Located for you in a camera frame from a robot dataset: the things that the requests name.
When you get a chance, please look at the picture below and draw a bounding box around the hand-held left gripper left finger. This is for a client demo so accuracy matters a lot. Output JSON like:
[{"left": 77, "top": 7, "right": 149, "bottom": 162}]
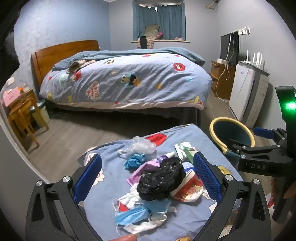
[{"left": 25, "top": 153, "right": 103, "bottom": 241}]

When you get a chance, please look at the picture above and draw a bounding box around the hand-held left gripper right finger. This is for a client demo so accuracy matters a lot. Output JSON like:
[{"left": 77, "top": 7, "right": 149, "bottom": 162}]
[{"left": 193, "top": 151, "right": 272, "bottom": 241}]

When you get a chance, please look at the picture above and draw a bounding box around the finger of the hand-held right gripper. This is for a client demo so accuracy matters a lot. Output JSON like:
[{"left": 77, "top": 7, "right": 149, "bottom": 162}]
[
  {"left": 228, "top": 138, "right": 288, "bottom": 160},
  {"left": 253, "top": 126, "right": 288, "bottom": 143}
]

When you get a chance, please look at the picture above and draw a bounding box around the red white snack packet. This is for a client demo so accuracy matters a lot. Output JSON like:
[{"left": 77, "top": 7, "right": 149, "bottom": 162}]
[{"left": 171, "top": 168, "right": 204, "bottom": 203}]

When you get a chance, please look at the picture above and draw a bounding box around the blue white packet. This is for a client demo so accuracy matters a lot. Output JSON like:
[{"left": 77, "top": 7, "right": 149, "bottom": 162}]
[{"left": 182, "top": 162, "right": 195, "bottom": 173}]

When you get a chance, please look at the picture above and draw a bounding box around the blue bin with yellow rim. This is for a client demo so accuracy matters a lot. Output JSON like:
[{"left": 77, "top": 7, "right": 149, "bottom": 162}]
[{"left": 209, "top": 117, "right": 255, "bottom": 164}]

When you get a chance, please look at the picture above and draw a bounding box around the green white carton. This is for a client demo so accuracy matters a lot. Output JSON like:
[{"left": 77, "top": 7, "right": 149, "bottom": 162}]
[{"left": 174, "top": 142, "right": 197, "bottom": 163}]

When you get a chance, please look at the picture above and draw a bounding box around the black plastic bag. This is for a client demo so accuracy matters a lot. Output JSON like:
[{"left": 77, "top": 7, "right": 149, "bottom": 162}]
[{"left": 137, "top": 157, "right": 186, "bottom": 201}]

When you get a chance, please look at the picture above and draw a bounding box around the purple spray bottle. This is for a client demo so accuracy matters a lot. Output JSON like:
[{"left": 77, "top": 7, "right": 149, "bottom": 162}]
[{"left": 157, "top": 151, "right": 176, "bottom": 164}]

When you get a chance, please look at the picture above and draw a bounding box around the light purple wrapper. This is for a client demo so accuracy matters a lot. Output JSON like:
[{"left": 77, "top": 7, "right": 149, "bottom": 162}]
[{"left": 127, "top": 161, "right": 160, "bottom": 186}]

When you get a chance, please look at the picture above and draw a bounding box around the blue face mask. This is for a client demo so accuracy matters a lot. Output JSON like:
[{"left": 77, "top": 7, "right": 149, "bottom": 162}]
[
  {"left": 114, "top": 206, "right": 148, "bottom": 226},
  {"left": 141, "top": 199, "right": 171, "bottom": 214}
]

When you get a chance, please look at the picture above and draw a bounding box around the clear plastic bag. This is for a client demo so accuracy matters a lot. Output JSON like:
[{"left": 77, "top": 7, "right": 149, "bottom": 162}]
[{"left": 117, "top": 136, "right": 157, "bottom": 159}]

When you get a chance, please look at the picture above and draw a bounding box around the person's right hand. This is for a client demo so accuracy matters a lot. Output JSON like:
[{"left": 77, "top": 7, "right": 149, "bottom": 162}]
[{"left": 283, "top": 177, "right": 296, "bottom": 200}]

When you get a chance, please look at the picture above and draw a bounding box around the printed blue blanket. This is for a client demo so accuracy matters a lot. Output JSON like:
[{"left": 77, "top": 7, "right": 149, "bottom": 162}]
[{"left": 77, "top": 124, "right": 245, "bottom": 241}]

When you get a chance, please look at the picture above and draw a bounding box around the strawberry print sheet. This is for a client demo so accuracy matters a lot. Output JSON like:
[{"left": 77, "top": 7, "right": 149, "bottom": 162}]
[{"left": 266, "top": 192, "right": 277, "bottom": 209}]

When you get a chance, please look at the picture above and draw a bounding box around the white air purifier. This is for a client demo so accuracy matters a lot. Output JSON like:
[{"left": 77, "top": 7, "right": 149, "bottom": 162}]
[{"left": 228, "top": 61, "right": 270, "bottom": 128}]

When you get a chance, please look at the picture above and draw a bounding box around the wooden cabinet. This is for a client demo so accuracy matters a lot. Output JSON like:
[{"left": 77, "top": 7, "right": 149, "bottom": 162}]
[{"left": 211, "top": 60, "right": 236, "bottom": 100}]

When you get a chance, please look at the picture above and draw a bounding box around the white router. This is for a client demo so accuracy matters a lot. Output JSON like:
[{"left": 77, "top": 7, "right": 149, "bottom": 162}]
[{"left": 238, "top": 50, "right": 264, "bottom": 70}]

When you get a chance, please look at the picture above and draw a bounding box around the small green white bin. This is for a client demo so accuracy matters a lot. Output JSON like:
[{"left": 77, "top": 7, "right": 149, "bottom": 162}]
[{"left": 31, "top": 100, "right": 50, "bottom": 127}]

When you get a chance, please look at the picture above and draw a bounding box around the wooden stool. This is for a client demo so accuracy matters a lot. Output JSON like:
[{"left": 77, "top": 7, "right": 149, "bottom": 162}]
[{"left": 8, "top": 88, "right": 50, "bottom": 149}]

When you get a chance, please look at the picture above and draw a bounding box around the black monitor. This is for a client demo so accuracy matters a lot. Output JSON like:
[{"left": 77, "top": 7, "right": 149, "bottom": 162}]
[{"left": 220, "top": 32, "right": 239, "bottom": 66}]

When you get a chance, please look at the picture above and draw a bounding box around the printed blue duvet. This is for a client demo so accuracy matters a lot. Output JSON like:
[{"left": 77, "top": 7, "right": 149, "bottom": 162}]
[{"left": 39, "top": 47, "right": 213, "bottom": 110}]

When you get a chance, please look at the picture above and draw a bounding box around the pink box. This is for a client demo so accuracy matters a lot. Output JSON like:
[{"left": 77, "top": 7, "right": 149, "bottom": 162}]
[{"left": 3, "top": 87, "right": 20, "bottom": 105}]

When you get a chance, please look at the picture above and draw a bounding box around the window sill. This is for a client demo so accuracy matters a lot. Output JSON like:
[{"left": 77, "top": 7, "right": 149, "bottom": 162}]
[{"left": 131, "top": 39, "right": 190, "bottom": 44}]

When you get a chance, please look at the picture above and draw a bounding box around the wooden bed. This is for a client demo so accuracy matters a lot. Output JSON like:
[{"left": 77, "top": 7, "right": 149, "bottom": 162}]
[{"left": 31, "top": 40, "right": 213, "bottom": 127}]

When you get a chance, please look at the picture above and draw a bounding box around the plaid cloth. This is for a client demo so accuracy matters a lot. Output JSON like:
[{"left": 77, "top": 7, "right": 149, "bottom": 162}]
[{"left": 137, "top": 36, "right": 155, "bottom": 49}]

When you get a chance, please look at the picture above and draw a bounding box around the teal curtain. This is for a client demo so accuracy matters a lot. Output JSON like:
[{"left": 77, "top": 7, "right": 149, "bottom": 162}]
[{"left": 132, "top": 0, "right": 186, "bottom": 41}]

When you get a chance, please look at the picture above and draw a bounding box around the grey plush pillow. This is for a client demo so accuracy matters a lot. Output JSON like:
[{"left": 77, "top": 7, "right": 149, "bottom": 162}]
[{"left": 144, "top": 24, "right": 161, "bottom": 37}]

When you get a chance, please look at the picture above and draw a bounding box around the white cable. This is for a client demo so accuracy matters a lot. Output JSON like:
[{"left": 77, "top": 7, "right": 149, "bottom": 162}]
[{"left": 216, "top": 31, "right": 234, "bottom": 100}]

